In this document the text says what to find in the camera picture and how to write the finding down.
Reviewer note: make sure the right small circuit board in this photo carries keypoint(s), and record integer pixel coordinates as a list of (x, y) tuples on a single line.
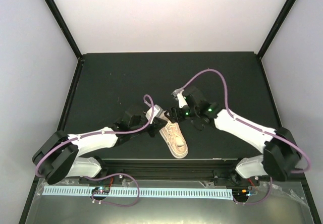
[(247, 192)]

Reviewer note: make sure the left small circuit board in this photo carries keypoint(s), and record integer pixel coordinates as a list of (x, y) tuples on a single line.
[(101, 190)]

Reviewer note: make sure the beige sneaker shoe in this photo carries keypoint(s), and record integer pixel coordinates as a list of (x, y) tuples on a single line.
[(177, 146)]

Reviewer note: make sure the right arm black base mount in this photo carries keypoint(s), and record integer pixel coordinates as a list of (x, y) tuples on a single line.
[(235, 180)]

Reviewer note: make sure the small circuit board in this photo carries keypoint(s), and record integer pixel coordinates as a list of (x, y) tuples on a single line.
[(247, 192), (101, 190)]

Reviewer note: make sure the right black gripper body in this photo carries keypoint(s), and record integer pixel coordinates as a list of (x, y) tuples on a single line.
[(193, 112)]

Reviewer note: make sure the right black frame post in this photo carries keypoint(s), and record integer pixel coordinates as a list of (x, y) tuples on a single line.
[(288, 5)]

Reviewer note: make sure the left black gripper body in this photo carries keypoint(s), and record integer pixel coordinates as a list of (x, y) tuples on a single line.
[(156, 125)]

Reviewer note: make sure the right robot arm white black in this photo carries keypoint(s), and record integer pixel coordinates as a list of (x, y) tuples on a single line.
[(278, 155)]

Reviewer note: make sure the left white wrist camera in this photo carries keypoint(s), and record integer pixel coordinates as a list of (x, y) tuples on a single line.
[(153, 112)]

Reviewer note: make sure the white shoelace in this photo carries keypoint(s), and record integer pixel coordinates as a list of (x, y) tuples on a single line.
[(172, 131)]

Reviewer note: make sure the left black frame post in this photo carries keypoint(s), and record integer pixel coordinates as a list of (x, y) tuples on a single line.
[(63, 27)]

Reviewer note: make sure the white slotted cable duct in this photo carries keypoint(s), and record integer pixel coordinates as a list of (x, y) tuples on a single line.
[(142, 192)]

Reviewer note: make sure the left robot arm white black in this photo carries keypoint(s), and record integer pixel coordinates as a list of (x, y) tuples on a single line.
[(62, 155)]

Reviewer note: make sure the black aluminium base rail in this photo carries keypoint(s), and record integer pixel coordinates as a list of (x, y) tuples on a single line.
[(172, 169)]

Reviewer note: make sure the black frame post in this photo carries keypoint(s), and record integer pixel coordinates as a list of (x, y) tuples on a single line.
[(63, 27), (288, 5)]

